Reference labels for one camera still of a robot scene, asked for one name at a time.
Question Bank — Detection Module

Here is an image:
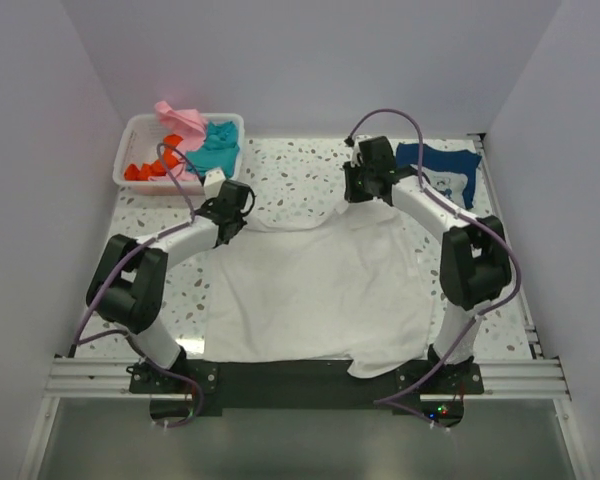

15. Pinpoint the white t-shirt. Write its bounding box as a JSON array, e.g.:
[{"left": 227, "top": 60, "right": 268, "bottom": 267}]
[{"left": 203, "top": 202, "right": 432, "bottom": 379}]

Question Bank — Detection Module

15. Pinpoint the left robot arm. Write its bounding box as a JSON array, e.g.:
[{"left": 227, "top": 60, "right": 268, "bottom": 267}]
[{"left": 86, "top": 180, "right": 255, "bottom": 392}]

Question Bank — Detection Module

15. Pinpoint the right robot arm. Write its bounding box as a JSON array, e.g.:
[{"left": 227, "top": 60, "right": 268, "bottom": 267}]
[{"left": 343, "top": 136, "right": 513, "bottom": 393}]

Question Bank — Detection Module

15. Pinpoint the teal t-shirt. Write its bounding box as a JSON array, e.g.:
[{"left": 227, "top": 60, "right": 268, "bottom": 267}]
[{"left": 186, "top": 122, "right": 240, "bottom": 178}]

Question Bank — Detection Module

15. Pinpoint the folded blue printed t-shirt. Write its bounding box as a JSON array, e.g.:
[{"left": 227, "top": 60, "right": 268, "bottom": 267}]
[{"left": 422, "top": 144, "right": 481, "bottom": 210}]

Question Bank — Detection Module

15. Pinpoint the orange t-shirt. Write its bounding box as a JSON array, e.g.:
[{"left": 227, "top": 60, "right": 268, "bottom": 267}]
[{"left": 123, "top": 134, "right": 187, "bottom": 182}]

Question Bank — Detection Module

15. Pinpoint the pink t-shirt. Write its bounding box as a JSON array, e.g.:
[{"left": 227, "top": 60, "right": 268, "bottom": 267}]
[{"left": 154, "top": 101, "right": 208, "bottom": 182}]

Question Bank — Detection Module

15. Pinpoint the white plastic basket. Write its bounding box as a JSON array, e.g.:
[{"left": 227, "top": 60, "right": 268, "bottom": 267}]
[{"left": 111, "top": 112, "right": 245, "bottom": 197}]

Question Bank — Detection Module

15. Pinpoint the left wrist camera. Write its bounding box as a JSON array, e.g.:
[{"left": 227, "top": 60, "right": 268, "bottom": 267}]
[{"left": 203, "top": 168, "right": 226, "bottom": 200}]

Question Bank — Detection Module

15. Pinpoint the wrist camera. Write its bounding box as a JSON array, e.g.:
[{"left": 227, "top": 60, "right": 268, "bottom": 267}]
[
  {"left": 203, "top": 168, "right": 226, "bottom": 200},
  {"left": 345, "top": 135, "right": 368, "bottom": 167}
]

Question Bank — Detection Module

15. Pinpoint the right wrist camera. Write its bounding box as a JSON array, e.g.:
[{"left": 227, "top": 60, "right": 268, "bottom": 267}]
[{"left": 345, "top": 135, "right": 368, "bottom": 167}]

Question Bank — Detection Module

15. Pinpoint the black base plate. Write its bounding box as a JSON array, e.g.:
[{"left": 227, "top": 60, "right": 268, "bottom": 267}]
[{"left": 129, "top": 358, "right": 484, "bottom": 419}]

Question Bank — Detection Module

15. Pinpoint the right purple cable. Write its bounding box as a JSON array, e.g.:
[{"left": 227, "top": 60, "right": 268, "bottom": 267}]
[{"left": 347, "top": 108, "right": 524, "bottom": 426}]

